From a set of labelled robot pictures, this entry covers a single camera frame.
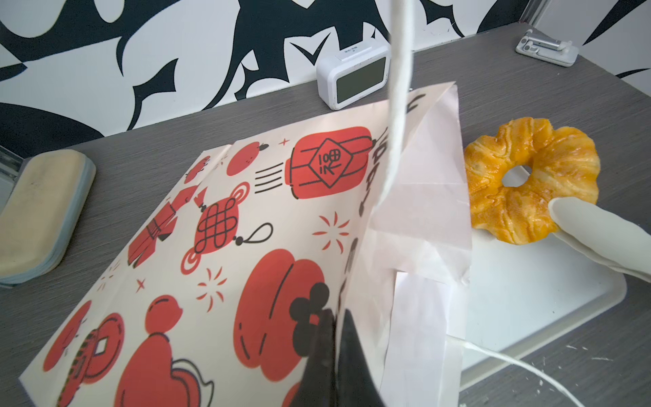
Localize steel tongs white tips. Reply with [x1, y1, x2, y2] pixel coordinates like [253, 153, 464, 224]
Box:
[548, 198, 650, 283]

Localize red white paper bag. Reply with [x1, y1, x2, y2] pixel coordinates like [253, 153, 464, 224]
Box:
[19, 0, 586, 407]

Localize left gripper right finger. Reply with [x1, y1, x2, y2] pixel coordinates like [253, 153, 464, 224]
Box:
[337, 310, 385, 407]

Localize beige glasses case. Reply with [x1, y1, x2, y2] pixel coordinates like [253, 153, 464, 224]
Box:
[1, 149, 97, 288]

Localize white digital clock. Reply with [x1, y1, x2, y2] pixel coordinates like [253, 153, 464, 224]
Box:
[316, 38, 391, 110]

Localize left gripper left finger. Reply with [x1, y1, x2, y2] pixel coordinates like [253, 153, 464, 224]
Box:
[290, 310, 337, 407]

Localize fake ring bread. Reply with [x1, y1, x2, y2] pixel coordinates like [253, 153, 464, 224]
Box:
[464, 117, 601, 245]

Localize small white device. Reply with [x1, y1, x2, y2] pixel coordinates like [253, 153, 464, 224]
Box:
[515, 29, 579, 68]

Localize white plastic tray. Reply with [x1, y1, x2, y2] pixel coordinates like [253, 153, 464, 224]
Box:
[466, 230, 627, 359]

